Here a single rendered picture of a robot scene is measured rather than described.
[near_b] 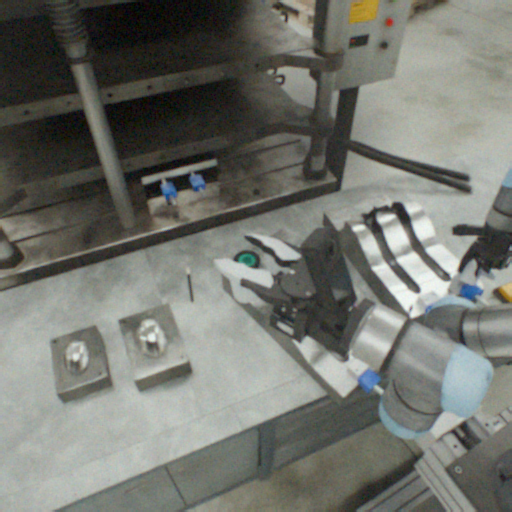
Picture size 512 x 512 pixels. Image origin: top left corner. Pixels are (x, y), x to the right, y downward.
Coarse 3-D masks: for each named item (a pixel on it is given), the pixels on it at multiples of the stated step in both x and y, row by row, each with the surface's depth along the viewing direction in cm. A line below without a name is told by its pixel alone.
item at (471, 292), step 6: (450, 282) 126; (462, 282) 122; (450, 288) 127; (456, 288) 125; (462, 288) 123; (468, 288) 122; (474, 288) 122; (456, 294) 125; (462, 294) 124; (468, 294) 121; (474, 294) 120; (480, 294) 122; (480, 300) 120
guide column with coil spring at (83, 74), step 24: (72, 0) 105; (72, 24) 107; (72, 48) 111; (72, 72) 116; (96, 96) 122; (96, 120) 126; (96, 144) 133; (120, 168) 142; (120, 192) 147; (120, 216) 155
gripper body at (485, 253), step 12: (492, 228) 109; (480, 240) 115; (492, 240) 112; (504, 240) 108; (480, 252) 113; (492, 252) 111; (504, 252) 110; (480, 264) 115; (492, 264) 111; (504, 264) 113
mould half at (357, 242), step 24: (336, 216) 153; (360, 216) 142; (384, 216) 142; (360, 240) 137; (432, 240) 141; (360, 264) 141; (384, 264) 136; (408, 264) 136; (456, 264) 135; (384, 288) 131; (432, 288) 129; (480, 288) 129; (408, 312) 123
